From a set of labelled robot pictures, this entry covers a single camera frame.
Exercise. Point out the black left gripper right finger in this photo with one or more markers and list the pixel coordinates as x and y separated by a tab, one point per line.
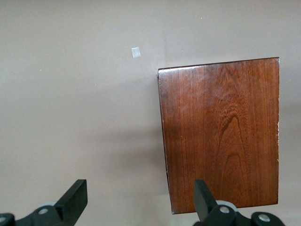
204	204

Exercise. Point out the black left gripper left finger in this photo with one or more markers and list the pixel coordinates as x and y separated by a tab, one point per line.
68	204

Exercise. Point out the dark brown wooden drawer cabinet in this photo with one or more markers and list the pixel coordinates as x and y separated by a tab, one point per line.
218	131

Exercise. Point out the small clear tape square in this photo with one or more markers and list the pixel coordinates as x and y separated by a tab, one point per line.
136	52

